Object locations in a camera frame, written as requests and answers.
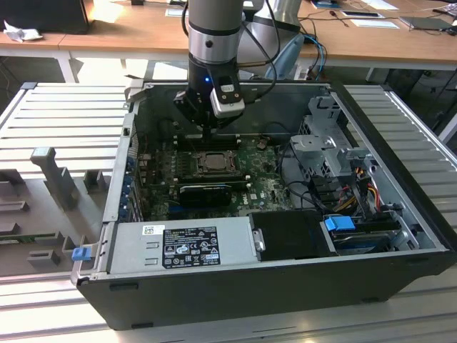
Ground black RAM slot bank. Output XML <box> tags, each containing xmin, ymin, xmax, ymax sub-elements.
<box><xmin>174</xmin><ymin>171</ymin><xmax>251</xmax><ymax>190</ymax></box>
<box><xmin>176</xmin><ymin>131</ymin><xmax>242</xmax><ymax>151</ymax></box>

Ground CPU socket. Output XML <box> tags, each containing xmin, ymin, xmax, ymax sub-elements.
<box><xmin>191</xmin><ymin>149</ymin><xmax>239</xmax><ymax>177</ymax></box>

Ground black graphics card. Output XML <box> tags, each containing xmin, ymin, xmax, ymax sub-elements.
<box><xmin>178</xmin><ymin>184</ymin><xmax>233</xmax><ymax>207</ymax></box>

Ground green motherboard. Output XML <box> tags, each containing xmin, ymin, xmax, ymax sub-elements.
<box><xmin>137</xmin><ymin>135</ymin><xmax>297</xmax><ymax>221</ymax></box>

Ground metal drive cage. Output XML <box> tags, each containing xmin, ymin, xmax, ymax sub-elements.
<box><xmin>288</xmin><ymin>94</ymin><xmax>376</xmax><ymax>187</ymax></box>

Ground grey parts rack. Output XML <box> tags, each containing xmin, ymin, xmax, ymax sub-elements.
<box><xmin>0</xmin><ymin>146</ymin><xmax>111</xmax><ymax>276</ymax></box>

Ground black plastic shroud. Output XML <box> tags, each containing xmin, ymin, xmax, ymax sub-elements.
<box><xmin>248</xmin><ymin>210</ymin><xmax>338</xmax><ymax>262</ymax></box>

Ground grey power supply unit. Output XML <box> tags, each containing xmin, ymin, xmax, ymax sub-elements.
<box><xmin>106</xmin><ymin>217</ymin><xmax>260</xmax><ymax>274</ymax></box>

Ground wooden desk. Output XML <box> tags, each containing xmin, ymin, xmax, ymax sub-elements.
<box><xmin>59</xmin><ymin>0</ymin><xmax>457</xmax><ymax>72</ymax></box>
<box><xmin>0</xmin><ymin>10</ymin><xmax>94</xmax><ymax>60</ymax></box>

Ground black box on desk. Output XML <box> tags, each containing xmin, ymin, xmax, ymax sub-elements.
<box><xmin>0</xmin><ymin>0</ymin><xmax>94</xmax><ymax>36</ymax></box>

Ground white smartphone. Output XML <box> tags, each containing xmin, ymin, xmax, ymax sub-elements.
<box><xmin>341</xmin><ymin>10</ymin><xmax>385</xmax><ymax>19</ymax></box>

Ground crumpled white paper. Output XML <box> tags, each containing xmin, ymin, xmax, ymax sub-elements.
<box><xmin>2</xmin><ymin>19</ymin><xmax>44</xmax><ymax>43</ymax></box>

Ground blue disk carrier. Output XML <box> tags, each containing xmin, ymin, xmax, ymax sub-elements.
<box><xmin>323</xmin><ymin>215</ymin><xmax>355</xmax><ymax>233</ymax></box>

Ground black open PC case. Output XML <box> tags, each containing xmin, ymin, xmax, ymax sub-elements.
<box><xmin>71</xmin><ymin>80</ymin><xmax>457</xmax><ymax>332</ymax></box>

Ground green RAM stick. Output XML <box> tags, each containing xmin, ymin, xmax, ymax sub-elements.
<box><xmin>0</xmin><ymin>234</ymin><xmax>56</xmax><ymax>242</ymax></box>

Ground dark grey notebook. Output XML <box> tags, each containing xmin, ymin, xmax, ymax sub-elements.
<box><xmin>398</xmin><ymin>16</ymin><xmax>454</xmax><ymax>31</ymax></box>

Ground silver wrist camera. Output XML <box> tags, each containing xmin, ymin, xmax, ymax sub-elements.
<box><xmin>209</xmin><ymin>74</ymin><xmax>246</xmax><ymax>119</ymax></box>

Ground black cable loop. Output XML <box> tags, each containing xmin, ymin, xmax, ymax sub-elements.
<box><xmin>278</xmin><ymin>142</ymin><xmax>322</xmax><ymax>212</ymax></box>

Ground blue cable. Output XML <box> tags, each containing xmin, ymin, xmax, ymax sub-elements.
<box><xmin>303</xmin><ymin>34</ymin><xmax>328</xmax><ymax>72</ymax></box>

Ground yellow red wire bundle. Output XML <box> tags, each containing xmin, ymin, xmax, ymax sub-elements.
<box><xmin>335</xmin><ymin>174</ymin><xmax>380</xmax><ymax>215</ymax></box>

